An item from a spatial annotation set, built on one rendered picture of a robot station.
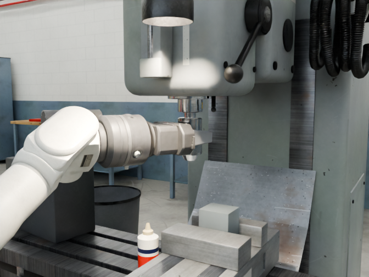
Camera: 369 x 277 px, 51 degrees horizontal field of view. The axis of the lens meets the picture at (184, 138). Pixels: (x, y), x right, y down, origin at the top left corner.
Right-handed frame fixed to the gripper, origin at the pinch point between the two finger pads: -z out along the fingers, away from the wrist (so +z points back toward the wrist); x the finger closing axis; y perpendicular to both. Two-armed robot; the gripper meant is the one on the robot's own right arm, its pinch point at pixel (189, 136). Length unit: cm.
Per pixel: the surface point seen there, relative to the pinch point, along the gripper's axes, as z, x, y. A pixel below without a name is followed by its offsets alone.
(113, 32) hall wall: -218, 526, -108
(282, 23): -21.0, -3.4, -22.9
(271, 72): -15.6, -5.8, -12.4
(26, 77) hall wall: -126, 725, -42
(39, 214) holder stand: 19.8, 35.9, 21.5
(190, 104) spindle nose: 1.3, -2.0, -6.2
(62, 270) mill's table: 20.1, 16.5, 28.1
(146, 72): 12.1, -5.0, -11.4
